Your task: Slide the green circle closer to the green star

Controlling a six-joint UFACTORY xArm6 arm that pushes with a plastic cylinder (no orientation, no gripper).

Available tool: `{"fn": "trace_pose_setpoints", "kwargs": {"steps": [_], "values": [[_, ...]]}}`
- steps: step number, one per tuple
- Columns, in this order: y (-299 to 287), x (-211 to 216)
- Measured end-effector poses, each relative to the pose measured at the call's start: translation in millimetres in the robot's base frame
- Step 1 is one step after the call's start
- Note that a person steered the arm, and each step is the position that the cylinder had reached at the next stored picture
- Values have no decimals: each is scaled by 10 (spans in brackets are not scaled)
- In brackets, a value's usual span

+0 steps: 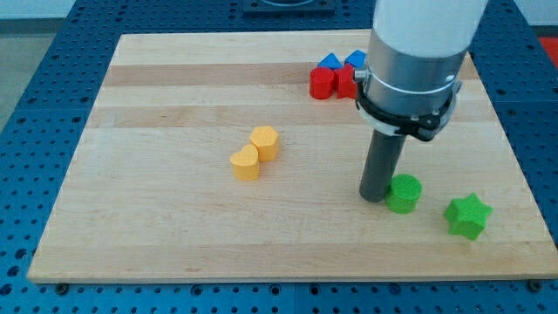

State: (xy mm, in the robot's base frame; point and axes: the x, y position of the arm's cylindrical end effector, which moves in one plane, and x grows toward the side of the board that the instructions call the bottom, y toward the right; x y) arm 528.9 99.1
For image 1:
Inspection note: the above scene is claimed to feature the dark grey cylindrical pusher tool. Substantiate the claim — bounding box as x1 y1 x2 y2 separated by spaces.
359 131 405 202

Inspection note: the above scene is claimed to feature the green circle block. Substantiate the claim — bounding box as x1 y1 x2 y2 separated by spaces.
385 174 422 215

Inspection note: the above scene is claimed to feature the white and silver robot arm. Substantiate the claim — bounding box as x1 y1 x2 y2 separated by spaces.
353 0 487 202

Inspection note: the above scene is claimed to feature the red star block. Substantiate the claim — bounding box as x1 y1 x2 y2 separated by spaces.
334 64 357 99

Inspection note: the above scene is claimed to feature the green star block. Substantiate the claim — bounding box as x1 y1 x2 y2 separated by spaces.
444 193 493 241

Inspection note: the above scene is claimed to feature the red cylinder block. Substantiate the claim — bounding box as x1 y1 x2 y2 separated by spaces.
309 67 335 99

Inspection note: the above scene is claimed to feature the blue pentagon block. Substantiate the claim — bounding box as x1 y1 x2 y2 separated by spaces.
344 50 366 68

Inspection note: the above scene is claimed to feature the blue triangle block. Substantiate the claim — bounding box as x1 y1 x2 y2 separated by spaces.
317 53 344 70

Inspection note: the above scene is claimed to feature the yellow hexagon block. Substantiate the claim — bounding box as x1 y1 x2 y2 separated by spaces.
249 126 280 162

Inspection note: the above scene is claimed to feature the yellow heart block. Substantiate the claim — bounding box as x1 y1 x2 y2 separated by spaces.
229 144 260 181

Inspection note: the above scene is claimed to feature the light wooden board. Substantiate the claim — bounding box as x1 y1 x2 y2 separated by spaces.
28 30 557 283

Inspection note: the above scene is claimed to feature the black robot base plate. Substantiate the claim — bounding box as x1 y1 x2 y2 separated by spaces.
241 0 337 15

